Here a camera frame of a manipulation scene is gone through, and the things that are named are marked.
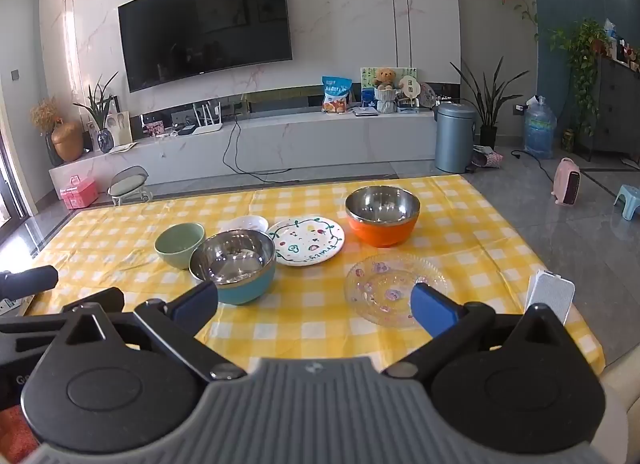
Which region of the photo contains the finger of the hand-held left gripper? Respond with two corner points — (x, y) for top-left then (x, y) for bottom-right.
(61, 288), (126, 315)
(0, 266), (59, 297)

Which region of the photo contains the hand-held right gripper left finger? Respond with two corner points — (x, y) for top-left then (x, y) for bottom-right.
(65, 280), (249, 382)

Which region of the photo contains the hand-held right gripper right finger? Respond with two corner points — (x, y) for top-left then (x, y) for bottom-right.
(381, 282), (569, 381)

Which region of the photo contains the large patterned glass plate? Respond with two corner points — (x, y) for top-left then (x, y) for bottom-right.
(344, 253), (449, 329)

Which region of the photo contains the teal steel bowl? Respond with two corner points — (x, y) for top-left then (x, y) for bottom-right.
(189, 229), (277, 305)

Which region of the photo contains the green ceramic bowl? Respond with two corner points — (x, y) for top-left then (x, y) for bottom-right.
(154, 222), (207, 271)

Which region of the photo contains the orange steel bowl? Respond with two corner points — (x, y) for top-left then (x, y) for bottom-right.
(345, 186), (421, 247)

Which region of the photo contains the small clear plate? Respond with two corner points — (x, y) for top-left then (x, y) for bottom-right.
(220, 215), (269, 235)

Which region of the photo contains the white painted plate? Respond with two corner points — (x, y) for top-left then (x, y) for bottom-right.
(267, 218), (347, 267)

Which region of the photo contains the red cloth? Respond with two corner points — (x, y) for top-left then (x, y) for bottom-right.
(0, 404), (38, 464)

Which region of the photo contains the pink storage box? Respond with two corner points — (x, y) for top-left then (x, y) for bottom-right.
(60, 175), (98, 209)

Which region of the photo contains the small round cushioned stool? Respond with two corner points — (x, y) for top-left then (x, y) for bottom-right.
(106, 166), (151, 206)

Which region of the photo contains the yellow checked tablecloth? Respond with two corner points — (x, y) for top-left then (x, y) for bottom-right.
(22, 175), (606, 380)

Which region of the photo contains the white folding stand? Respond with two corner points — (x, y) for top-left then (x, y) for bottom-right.
(524, 270), (574, 327)

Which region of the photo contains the gold vase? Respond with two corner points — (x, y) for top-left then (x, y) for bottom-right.
(51, 121), (84, 162)

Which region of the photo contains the plant in blue vase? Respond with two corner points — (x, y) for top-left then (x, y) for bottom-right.
(73, 71), (120, 153)

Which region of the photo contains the dried flower bunch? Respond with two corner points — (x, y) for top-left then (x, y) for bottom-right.
(30, 96), (63, 132)

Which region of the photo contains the grey blue trash bin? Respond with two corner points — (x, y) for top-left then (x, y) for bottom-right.
(434, 102), (477, 173)

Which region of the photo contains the white router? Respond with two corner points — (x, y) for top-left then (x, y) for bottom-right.
(192, 101), (223, 136)

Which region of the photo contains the snake plant in black pot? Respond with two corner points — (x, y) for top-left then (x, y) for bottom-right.
(450, 58), (518, 151)

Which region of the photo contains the pink space heater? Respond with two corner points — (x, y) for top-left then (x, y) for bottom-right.
(551, 158), (582, 207)

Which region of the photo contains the blue water jug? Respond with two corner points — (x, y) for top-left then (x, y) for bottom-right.
(523, 96), (557, 159)

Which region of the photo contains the round hand fan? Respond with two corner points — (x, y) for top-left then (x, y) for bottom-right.
(398, 74), (420, 107)

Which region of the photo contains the light blue plastic stool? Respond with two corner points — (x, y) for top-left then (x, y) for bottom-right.
(614, 184), (640, 217)

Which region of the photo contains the blue pet food bag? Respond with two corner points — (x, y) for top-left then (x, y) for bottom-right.
(321, 76), (351, 114)

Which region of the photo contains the green poster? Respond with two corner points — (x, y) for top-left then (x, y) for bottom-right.
(361, 66), (417, 107)

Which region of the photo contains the dark grey cabinet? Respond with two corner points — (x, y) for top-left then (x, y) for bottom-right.
(575, 54), (640, 155)

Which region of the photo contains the potted ivy plant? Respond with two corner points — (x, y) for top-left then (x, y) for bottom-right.
(550, 18), (611, 137)

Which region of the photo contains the black cable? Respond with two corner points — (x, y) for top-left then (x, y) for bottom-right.
(222, 119), (296, 182)

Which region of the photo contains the white portrait frame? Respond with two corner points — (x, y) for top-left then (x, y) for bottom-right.
(105, 111), (132, 147)

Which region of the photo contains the black wall television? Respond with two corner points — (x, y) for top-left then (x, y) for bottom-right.
(117, 0), (293, 93)

